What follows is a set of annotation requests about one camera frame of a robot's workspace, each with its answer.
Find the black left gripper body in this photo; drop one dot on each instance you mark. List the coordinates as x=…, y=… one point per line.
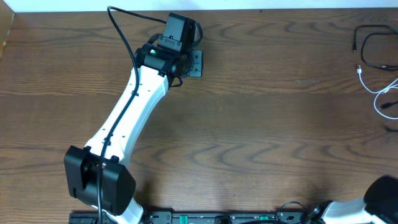
x=197, y=62

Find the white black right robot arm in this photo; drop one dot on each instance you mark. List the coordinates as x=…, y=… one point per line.
x=378, y=206

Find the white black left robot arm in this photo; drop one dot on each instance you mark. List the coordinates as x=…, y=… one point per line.
x=97, y=174

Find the black mounting rail base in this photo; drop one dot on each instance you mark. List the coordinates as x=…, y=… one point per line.
x=168, y=217

